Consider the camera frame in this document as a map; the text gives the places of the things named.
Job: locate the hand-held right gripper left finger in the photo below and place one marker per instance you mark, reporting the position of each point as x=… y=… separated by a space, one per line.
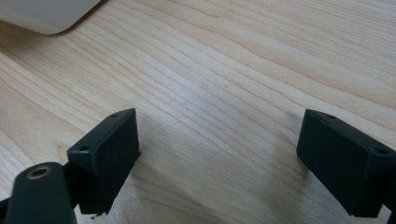
x=106 y=161

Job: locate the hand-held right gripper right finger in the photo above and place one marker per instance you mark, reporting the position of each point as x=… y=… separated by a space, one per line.
x=345 y=165

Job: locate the white rounded tray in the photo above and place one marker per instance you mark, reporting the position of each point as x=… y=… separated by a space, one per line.
x=43 y=14

